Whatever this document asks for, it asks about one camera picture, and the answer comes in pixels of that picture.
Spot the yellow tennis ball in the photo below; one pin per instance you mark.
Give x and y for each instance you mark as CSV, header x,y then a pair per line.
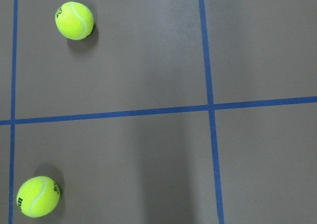
x,y
74,20
38,196

